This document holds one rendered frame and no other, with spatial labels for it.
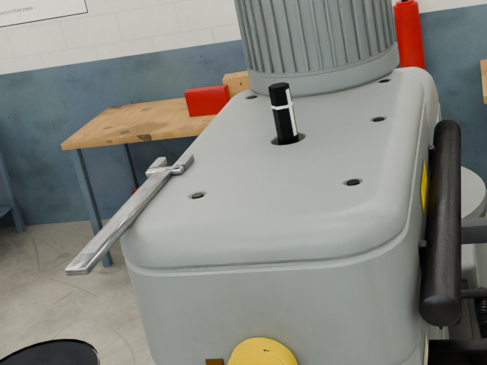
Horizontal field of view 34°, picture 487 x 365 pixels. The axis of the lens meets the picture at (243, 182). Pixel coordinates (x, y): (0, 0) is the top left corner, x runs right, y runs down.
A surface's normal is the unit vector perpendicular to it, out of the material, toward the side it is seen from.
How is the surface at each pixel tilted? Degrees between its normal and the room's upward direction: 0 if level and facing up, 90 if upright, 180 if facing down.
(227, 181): 0
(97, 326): 0
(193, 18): 90
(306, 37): 90
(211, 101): 90
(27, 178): 90
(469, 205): 0
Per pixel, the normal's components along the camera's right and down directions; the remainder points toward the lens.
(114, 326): -0.19, -0.92
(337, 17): 0.18, 0.32
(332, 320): -0.24, 0.39
